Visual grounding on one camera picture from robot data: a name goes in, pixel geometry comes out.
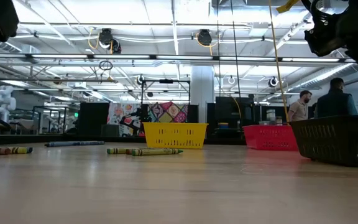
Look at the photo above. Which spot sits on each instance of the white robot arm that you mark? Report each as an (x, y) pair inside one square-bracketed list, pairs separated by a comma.
[(3, 102)]

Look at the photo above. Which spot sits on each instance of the person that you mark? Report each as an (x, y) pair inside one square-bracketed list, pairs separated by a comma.
[(298, 112), (336, 102)]

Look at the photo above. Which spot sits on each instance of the black plastic basket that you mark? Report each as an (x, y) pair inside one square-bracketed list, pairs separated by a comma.
[(337, 120)]

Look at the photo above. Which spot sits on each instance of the red plastic basket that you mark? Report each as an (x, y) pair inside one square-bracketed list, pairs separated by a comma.
[(269, 137)]

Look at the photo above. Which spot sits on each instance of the black equipment rack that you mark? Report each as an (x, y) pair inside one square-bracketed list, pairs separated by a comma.
[(228, 109)]

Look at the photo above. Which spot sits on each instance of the white column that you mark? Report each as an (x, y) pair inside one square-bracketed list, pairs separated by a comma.
[(202, 93)]

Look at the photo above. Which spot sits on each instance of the colourful patchwork cloth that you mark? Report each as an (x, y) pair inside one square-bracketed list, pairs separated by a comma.
[(169, 112)]

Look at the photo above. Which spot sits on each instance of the yellow plastic basket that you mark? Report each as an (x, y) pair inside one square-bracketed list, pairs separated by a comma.
[(175, 135)]

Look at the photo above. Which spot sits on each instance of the floral patterned cloth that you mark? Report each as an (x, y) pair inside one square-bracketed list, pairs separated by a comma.
[(117, 115)]

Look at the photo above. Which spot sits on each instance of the black cabinet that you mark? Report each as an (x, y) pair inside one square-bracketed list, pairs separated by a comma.
[(93, 118)]

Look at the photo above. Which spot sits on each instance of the silver air duct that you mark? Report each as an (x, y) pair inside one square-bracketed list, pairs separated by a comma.
[(30, 49), (322, 76)]

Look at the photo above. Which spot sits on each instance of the black frame robot station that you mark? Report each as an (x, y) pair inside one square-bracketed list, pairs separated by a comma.
[(166, 81)]

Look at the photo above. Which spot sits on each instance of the black metal table frame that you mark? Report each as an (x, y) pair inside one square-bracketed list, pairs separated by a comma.
[(26, 139)]

